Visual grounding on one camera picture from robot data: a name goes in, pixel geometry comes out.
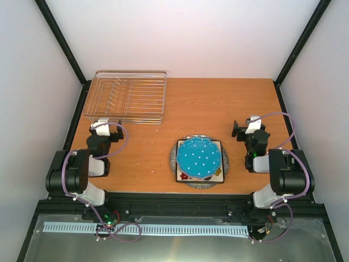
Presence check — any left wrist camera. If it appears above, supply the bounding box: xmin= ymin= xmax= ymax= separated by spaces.
xmin=90 ymin=118 xmax=110 ymax=136

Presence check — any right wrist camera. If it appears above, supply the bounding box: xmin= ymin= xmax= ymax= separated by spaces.
xmin=245 ymin=115 xmax=262 ymax=134

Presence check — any black aluminium frame rail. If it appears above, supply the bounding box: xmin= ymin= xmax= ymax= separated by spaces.
xmin=38 ymin=191 xmax=327 ymax=222

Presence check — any white square floral plate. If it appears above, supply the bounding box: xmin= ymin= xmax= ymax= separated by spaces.
xmin=174 ymin=137 xmax=225 ymax=184

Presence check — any light blue cable duct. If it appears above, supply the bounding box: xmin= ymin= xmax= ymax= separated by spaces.
xmin=42 ymin=222 xmax=249 ymax=238

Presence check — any blue polka dot plate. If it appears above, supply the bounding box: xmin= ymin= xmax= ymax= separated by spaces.
xmin=176 ymin=137 xmax=222 ymax=179

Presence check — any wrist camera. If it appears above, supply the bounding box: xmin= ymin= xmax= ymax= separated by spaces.
xmin=90 ymin=118 xmax=110 ymax=136
xmin=245 ymin=115 xmax=262 ymax=134

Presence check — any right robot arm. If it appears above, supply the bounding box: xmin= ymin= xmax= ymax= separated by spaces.
xmin=232 ymin=118 xmax=315 ymax=209

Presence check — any chrome wire dish rack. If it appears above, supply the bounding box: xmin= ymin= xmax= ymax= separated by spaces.
xmin=82 ymin=70 xmax=167 ymax=124

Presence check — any grey speckled round plate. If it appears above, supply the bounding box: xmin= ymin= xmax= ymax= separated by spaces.
xmin=169 ymin=134 xmax=229 ymax=189

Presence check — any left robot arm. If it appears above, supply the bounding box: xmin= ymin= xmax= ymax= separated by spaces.
xmin=45 ymin=118 xmax=128 ymax=220

